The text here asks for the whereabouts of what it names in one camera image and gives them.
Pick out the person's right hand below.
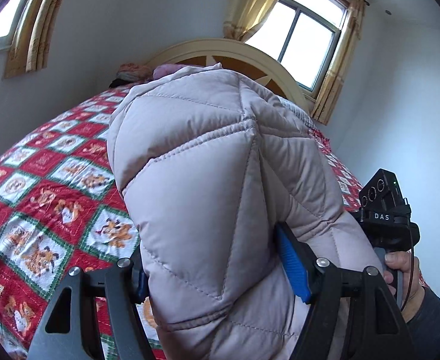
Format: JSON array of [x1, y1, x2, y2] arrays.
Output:
[[382, 250, 425, 323]]

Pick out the yellow curtain right of headboard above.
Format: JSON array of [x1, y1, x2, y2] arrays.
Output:
[[311, 0, 366, 125]]

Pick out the side wall window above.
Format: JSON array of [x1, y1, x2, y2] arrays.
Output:
[[0, 0, 28, 52]]

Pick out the dark blue right sleeve forearm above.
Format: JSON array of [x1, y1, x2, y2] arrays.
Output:
[[407, 288, 440, 360]]

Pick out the cream and brown headboard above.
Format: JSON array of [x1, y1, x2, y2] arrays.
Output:
[[145, 38, 313, 112]]

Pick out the red patchwork bear bedspread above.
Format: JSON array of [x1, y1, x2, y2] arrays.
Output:
[[0, 84, 431, 360]]

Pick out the yellow side window curtain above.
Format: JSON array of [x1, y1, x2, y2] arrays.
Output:
[[4, 0, 63, 78]]

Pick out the beige quilted down jacket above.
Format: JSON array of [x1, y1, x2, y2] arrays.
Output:
[[107, 66, 380, 359]]

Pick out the pink folded blanket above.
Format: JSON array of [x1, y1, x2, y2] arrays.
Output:
[[152, 63, 186, 80]]

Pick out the black tracking camera box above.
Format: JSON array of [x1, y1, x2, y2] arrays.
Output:
[[359, 168, 405, 211]]

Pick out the yellow curtain of headboard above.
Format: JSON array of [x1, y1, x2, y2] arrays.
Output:
[[223, 0, 279, 42], [311, 0, 366, 125]]

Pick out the headboard wall window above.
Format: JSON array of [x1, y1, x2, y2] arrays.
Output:
[[247, 0, 348, 95]]

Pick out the yellow curtain left of headboard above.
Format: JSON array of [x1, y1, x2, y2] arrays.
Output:
[[223, 0, 279, 42]]

